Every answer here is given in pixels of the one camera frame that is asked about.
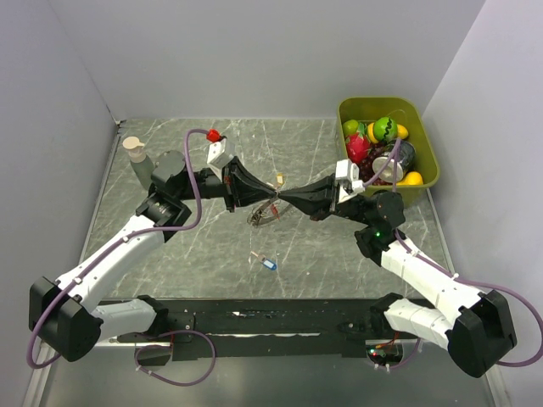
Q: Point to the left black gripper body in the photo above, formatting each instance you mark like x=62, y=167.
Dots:
x=209, y=186

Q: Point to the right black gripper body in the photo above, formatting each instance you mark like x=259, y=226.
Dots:
x=351, y=208

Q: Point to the red tagged key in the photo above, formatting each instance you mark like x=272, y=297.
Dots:
x=274, y=210

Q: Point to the blue tagged key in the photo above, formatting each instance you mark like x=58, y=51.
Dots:
x=263, y=260

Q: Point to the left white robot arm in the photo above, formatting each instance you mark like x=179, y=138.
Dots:
x=67, y=313

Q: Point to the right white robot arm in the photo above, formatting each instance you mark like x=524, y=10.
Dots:
x=474, y=327

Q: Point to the dark grapes toy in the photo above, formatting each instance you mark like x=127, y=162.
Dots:
x=366, y=171

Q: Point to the yellow banana toy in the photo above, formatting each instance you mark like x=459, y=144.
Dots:
x=412, y=178

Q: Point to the red dragon fruit toy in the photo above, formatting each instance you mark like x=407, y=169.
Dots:
x=357, y=147

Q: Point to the black tin can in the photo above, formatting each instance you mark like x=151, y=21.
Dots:
x=395, y=166

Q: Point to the grey bottle with beige cap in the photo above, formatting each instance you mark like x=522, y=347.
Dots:
x=142, y=165

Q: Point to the green watermelon toy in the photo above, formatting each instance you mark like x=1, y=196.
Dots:
x=385, y=129

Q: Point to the green lime toy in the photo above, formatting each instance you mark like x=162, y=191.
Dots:
x=350, y=127

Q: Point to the yellow lemon toy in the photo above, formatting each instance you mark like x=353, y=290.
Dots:
x=402, y=132

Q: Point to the olive green plastic bin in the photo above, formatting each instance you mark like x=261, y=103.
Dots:
x=369, y=109

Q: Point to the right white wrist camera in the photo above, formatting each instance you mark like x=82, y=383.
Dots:
x=347, y=180

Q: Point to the black mounting base plate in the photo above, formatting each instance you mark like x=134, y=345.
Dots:
x=201, y=327

